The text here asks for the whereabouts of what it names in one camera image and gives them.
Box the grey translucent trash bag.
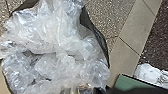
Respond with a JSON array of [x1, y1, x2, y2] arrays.
[[0, 0, 111, 94]]

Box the green framed glass door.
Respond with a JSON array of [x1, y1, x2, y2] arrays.
[[112, 73, 168, 94]]

